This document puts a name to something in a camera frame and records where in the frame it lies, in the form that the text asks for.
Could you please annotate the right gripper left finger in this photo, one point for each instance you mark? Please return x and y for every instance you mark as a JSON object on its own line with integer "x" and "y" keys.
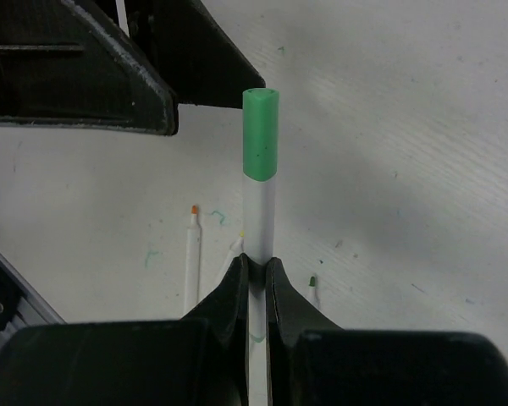
{"x": 199, "y": 359}

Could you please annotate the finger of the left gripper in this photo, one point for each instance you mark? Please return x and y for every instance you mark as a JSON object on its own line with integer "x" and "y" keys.
{"x": 66, "y": 64}
{"x": 191, "y": 52}

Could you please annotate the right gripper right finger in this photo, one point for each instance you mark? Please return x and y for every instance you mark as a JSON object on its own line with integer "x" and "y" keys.
{"x": 313, "y": 361}

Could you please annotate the teal marker pen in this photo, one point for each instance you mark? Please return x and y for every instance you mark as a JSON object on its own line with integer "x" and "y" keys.
{"x": 312, "y": 292}

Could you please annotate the light green capped marker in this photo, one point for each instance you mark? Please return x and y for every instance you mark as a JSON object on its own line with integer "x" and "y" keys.
{"x": 260, "y": 165}

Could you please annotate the orange marker pen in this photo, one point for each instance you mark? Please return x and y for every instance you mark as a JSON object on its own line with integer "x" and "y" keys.
{"x": 192, "y": 260}

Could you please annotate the yellow marker pen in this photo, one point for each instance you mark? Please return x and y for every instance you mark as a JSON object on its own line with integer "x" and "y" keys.
{"x": 234, "y": 250}

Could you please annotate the metal rail strip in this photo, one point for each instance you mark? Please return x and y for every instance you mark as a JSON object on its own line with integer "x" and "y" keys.
{"x": 32, "y": 309}

